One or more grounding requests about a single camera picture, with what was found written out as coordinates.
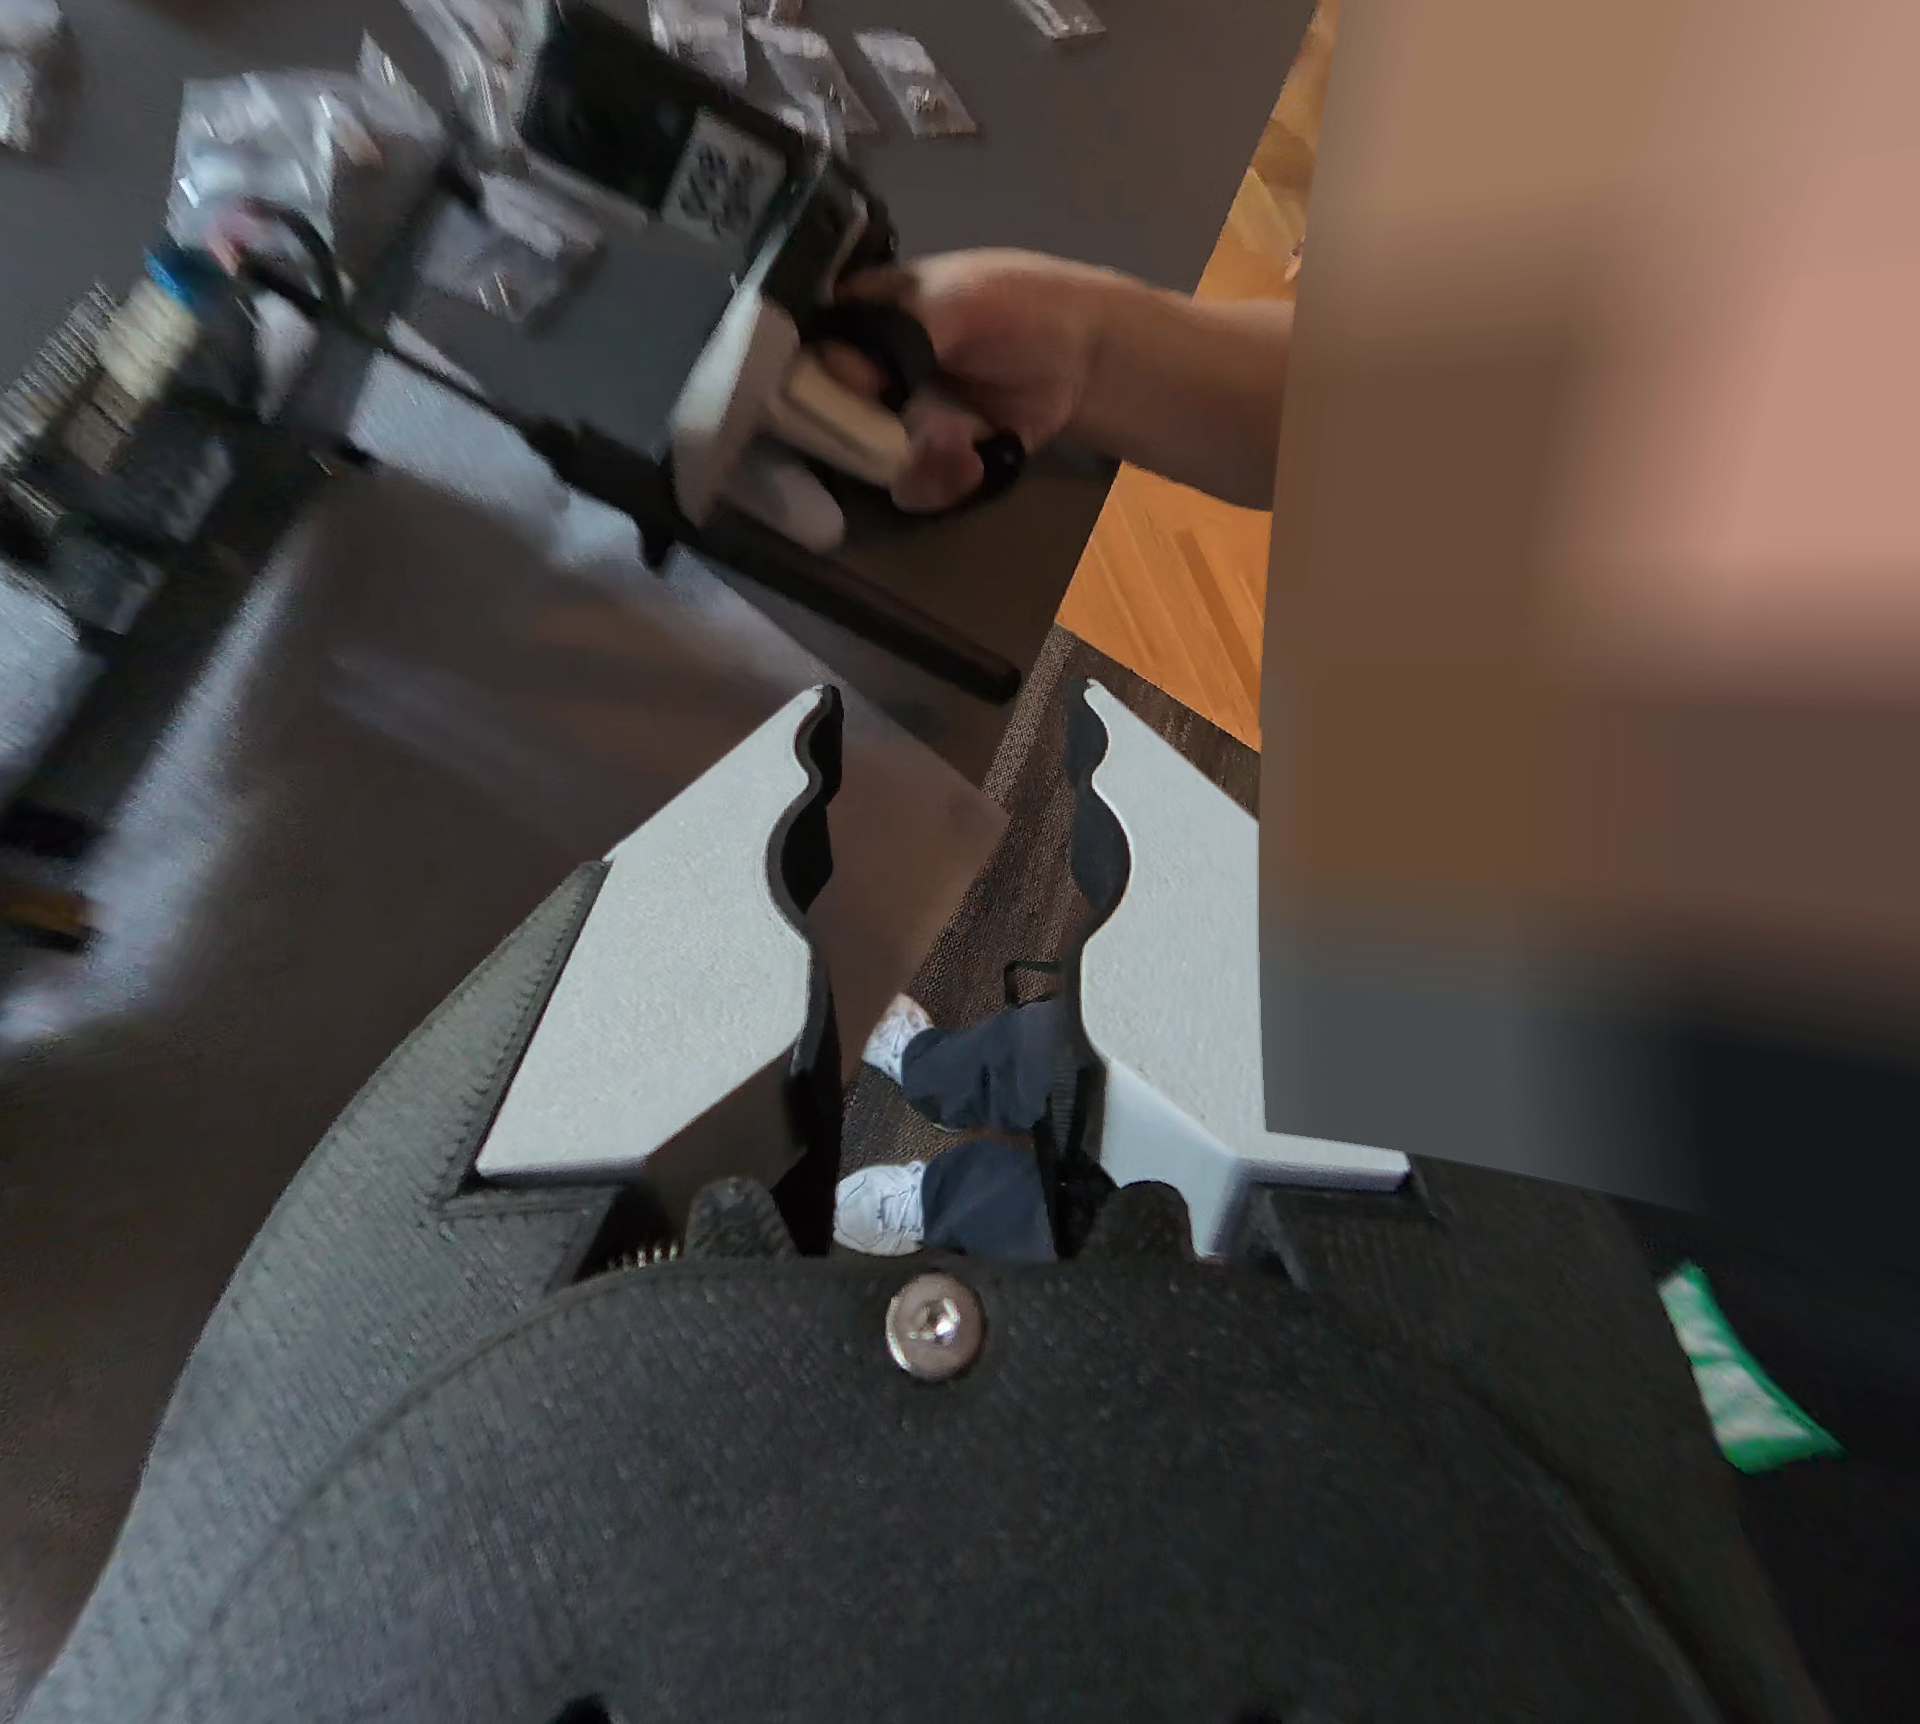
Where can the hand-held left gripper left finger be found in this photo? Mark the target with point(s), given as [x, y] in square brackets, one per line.
[675, 989]

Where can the black electronics chassis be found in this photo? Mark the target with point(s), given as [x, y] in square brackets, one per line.
[164, 478]

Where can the white sneaker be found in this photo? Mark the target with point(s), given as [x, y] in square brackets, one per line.
[900, 1037]
[878, 1207]

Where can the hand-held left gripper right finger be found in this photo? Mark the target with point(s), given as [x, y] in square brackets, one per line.
[1185, 975]

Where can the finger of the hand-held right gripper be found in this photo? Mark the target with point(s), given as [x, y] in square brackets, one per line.
[729, 413]

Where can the person's right forearm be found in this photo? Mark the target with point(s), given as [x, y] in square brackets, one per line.
[1200, 382]

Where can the black precision screwdriver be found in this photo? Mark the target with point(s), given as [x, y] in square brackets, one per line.
[900, 628]

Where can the teal plastic part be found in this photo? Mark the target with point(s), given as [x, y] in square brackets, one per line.
[192, 276]

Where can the person's dark blue pants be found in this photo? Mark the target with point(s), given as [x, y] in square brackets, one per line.
[990, 1078]

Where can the person's black jacket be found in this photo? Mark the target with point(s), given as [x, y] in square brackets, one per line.
[1861, 1379]

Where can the person's right hand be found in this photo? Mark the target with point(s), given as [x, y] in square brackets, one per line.
[1021, 344]

